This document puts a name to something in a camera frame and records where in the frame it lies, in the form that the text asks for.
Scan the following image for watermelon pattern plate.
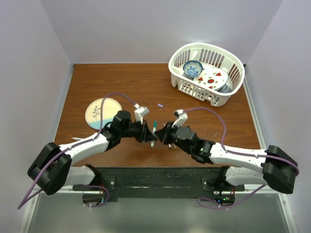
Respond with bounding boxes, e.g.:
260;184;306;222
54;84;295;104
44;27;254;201
194;67;229;91

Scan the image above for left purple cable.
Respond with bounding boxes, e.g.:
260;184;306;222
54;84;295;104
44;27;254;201
17;92;140;210

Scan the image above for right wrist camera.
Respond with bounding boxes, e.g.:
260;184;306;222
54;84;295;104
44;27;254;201
172;109;188;128

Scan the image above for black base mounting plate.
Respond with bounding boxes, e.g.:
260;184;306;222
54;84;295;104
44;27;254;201
73;167;236;206

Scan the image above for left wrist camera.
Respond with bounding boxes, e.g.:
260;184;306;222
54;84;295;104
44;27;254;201
134;106;150;124

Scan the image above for grey dish in basket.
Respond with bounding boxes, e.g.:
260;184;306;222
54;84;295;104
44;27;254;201
218;83;232;93

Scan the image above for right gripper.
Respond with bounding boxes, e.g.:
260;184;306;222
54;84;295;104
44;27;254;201
152;123;192;156

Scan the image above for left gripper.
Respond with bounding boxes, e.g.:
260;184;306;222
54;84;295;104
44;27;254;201
119;117;153;142

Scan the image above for round cream blue plate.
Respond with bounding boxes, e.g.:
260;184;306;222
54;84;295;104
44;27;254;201
85;98;122;130

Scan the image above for blue patterned bowl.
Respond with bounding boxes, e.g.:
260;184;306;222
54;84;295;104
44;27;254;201
183;60;204;78

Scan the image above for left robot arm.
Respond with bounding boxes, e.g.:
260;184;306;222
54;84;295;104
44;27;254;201
27;111;156;195

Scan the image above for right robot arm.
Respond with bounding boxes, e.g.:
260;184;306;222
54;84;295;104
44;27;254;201
155;122;299;194

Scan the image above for teal white marker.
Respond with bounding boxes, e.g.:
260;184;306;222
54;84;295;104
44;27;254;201
151;126;156;148

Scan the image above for white plastic dish basket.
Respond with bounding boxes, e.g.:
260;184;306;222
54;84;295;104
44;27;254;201
168;43;245;107

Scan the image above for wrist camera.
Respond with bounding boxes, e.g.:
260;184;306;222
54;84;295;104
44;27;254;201
172;109;188;128
134;106;150;124

